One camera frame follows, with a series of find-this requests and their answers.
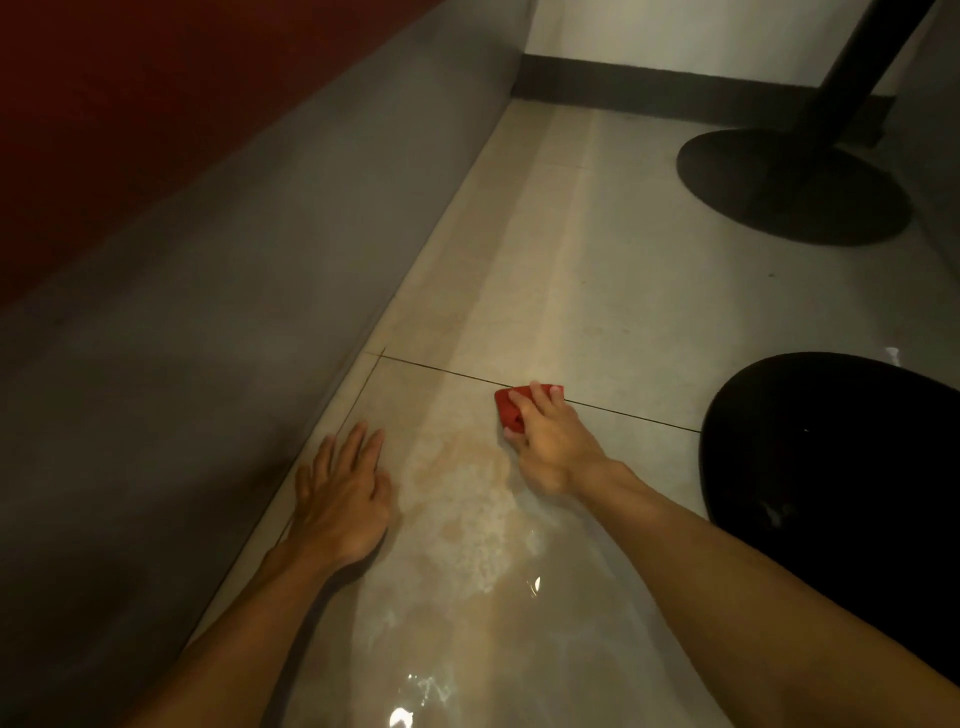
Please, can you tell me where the person's left forearm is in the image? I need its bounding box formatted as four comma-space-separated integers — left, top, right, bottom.
119, 539, 363, 728

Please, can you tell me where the person's right forearm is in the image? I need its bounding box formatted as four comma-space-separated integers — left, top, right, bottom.
592, 461, 960, 728

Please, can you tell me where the grey bench base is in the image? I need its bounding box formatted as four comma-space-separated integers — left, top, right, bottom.
873, 0, 960, 279
0, 0, 538, 728

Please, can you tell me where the beige tiled floor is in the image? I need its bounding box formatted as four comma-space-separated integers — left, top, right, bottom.
187, 101, 960, 728

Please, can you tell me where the person's right hand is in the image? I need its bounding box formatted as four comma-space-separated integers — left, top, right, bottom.
503, 380, 639, 498

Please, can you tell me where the red bench seat cushion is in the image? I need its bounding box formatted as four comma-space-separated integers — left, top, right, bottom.
0, 0, 451, 309

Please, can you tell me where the black round table base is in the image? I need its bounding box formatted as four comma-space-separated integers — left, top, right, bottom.
676, 0, 939, 247
698, 352, 960, 688

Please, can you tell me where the person's left hand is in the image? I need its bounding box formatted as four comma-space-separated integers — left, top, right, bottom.
288, 422, 394, 568

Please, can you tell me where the red cloth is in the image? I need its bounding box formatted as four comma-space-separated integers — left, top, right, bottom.
493, 383, 565, 440

